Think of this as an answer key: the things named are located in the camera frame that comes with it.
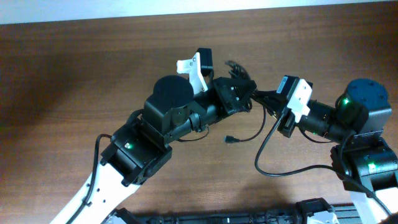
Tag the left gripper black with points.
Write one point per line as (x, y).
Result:
(223, 86)

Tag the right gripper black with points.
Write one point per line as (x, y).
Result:
(288, 121)

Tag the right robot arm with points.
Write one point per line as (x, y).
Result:
(361, 158)

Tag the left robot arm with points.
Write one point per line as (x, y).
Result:
(140, 147)

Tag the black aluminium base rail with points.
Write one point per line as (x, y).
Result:
(301, 212)

